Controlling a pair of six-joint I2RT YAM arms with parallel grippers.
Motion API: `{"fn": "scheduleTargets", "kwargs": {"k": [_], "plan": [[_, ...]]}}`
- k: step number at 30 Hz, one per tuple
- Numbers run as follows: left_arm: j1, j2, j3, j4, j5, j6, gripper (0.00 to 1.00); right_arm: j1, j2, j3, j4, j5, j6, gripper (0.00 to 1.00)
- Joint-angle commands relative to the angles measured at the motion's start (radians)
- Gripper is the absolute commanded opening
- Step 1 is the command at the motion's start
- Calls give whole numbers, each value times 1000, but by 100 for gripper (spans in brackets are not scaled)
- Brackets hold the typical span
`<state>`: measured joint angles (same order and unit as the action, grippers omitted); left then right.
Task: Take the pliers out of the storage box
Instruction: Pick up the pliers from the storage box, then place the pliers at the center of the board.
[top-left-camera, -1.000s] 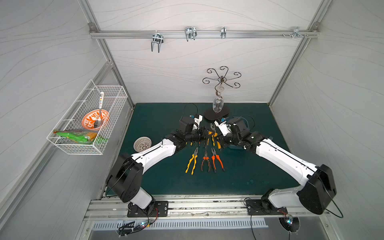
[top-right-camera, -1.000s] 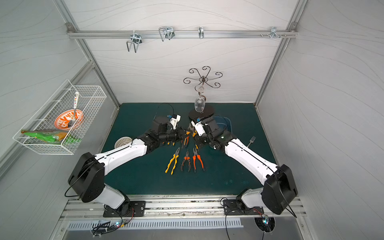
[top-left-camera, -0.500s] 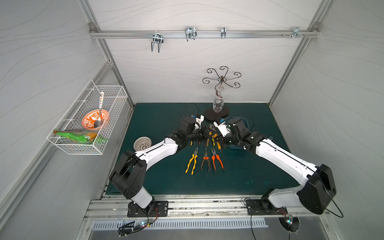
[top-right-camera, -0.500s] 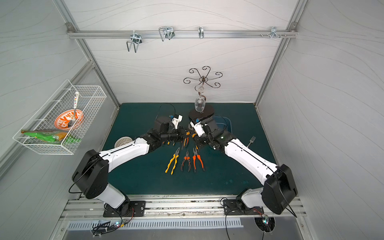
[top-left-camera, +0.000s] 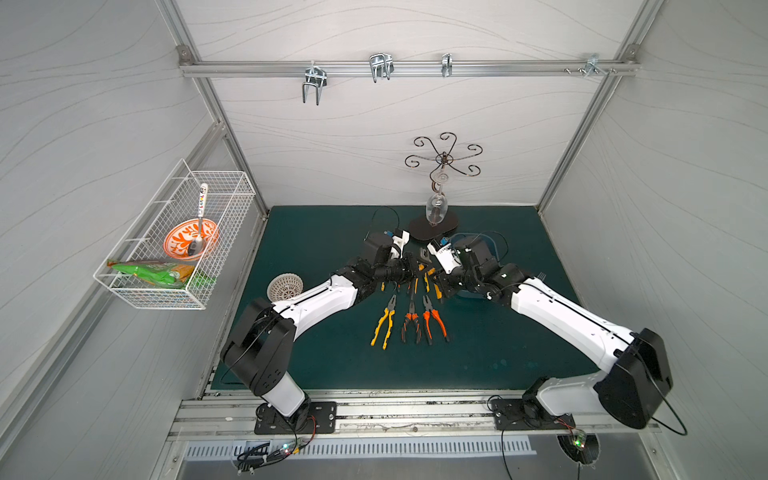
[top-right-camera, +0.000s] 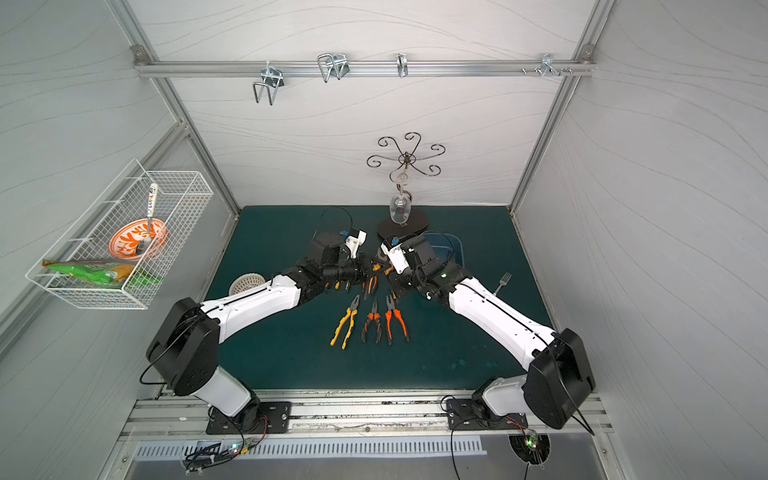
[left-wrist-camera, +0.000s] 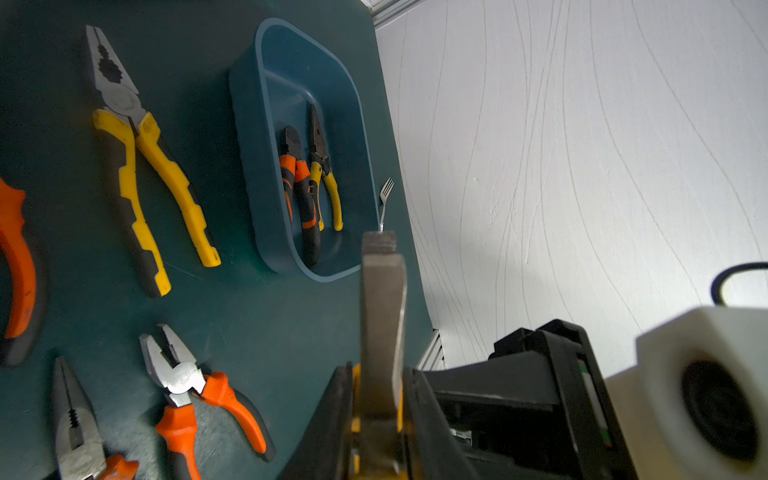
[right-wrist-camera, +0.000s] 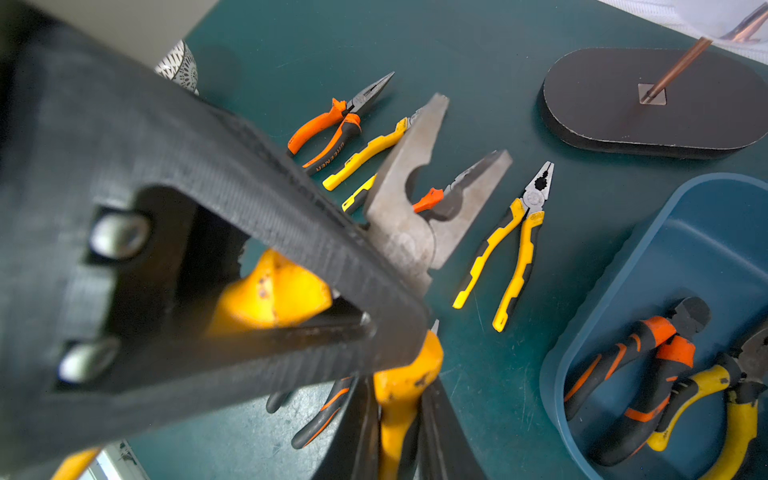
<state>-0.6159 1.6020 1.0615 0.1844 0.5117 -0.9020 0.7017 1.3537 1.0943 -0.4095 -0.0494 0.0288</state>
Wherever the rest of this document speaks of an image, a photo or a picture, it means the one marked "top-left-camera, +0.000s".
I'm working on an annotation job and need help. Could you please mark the yellow handled end nippers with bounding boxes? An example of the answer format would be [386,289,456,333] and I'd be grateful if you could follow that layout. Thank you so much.
[419,247,443,302]

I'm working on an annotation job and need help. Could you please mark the deli yellow long nose pliers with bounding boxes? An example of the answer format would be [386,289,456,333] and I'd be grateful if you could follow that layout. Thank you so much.
[370,294,397,350]

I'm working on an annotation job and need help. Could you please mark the small orange pliers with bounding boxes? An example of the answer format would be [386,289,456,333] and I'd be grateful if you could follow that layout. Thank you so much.
[421,293,450,346]

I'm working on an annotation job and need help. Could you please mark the orange striped black pliers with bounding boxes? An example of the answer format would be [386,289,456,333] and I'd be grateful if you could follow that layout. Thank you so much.
[401,300,422,344]

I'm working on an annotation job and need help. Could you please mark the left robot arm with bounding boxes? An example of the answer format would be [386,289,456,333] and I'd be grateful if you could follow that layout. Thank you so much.
[220,229,417,430]

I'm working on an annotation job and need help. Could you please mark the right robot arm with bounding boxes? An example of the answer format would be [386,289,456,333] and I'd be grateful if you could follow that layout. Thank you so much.
[428,236,673,430]

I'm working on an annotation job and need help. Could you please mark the blue storage box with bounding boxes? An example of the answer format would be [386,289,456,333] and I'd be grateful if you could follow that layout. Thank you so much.
[455,234,499,298]

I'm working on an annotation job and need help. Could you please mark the black metal glass stand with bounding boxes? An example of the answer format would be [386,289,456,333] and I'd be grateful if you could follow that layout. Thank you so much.
[404,131,483,243]

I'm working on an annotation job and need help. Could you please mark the clear wine glass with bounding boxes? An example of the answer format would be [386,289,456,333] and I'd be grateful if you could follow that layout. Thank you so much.
[426,192,448,226]

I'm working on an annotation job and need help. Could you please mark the white perforated bowl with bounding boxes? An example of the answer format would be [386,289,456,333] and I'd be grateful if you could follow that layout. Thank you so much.
[266,273,304,302]

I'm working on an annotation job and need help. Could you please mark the green plastic package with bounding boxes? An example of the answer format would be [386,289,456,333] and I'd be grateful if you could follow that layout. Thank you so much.
[106,260,217,289]

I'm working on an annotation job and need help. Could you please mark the orange patterned plate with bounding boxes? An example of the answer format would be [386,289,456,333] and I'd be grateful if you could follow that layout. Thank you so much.
[162,218,220,261]

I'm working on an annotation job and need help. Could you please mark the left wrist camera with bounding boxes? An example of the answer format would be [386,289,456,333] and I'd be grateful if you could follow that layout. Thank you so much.
[386,229,410,259]

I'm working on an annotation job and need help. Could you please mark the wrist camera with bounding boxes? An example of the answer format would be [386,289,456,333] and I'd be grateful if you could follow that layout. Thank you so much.
[386,229,410,259]
[427,239,462,274]

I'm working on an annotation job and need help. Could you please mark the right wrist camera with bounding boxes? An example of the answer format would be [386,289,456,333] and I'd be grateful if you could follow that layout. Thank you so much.
[427,239,462,274]

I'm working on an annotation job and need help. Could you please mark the white handled utensil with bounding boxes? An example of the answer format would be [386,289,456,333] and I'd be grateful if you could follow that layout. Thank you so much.
[187,183,209,257]

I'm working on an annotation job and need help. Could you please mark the white wire basket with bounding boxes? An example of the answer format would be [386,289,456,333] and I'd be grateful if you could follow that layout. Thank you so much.
[94,160,255,310]

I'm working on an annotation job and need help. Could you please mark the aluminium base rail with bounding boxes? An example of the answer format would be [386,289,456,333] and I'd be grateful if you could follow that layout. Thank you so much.
[167,389,661,443]

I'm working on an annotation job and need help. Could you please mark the aluminium hanging rail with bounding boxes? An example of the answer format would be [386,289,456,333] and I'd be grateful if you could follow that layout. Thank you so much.
[180,59,641,79]

